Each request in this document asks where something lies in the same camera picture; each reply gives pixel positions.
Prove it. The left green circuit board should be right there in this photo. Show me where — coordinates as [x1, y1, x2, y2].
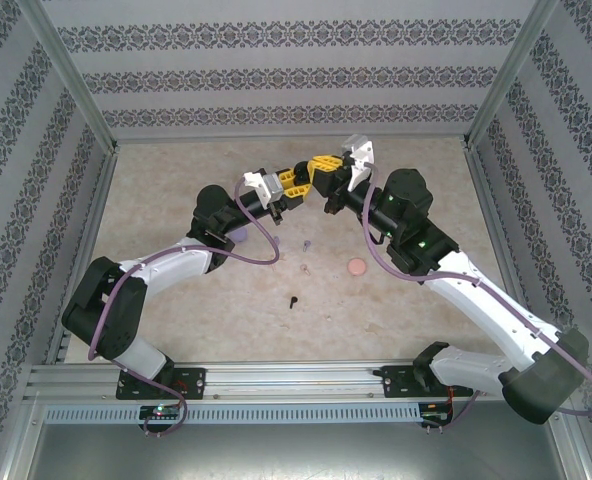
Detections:
[139, 404, 181, 421]

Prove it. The grey metal sheet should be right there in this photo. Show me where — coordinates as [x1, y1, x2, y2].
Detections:
[25, 422, 570, 480]

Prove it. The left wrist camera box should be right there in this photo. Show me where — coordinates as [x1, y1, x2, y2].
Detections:
[242, 171, 283, 210]

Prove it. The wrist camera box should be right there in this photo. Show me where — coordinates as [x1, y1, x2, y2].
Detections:
[242, 171, 283, 210]
[341, 133, 376, 192]

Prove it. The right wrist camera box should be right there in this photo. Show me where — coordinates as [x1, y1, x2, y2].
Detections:
[341, 133, 376, 192]

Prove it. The aluminium side rail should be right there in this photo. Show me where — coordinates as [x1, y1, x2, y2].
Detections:
[463, 142, 547, 360]
[44, 147, 120, 365]

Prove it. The aluminium frame post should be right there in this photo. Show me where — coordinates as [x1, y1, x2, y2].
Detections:
[464, 0, 561, 149]
[14, 0, 120, 154]

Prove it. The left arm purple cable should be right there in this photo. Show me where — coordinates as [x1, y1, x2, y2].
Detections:
[88, 179, 282, 439]

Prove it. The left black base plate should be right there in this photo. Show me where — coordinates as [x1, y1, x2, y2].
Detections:
[115, 367, 207, 401]

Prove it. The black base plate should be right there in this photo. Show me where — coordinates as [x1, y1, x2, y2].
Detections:
[115, 367, 207, 401]
[380, 364, 475, 400]

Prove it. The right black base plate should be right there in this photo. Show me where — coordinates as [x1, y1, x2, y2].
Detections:
[380, 364, 475, 400]

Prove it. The aluminium mounting rail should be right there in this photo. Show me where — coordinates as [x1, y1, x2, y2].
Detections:
[23, 362, 562, 401]

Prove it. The slotted grey cable duct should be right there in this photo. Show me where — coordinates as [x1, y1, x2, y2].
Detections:
[43, 403, 422, 425]

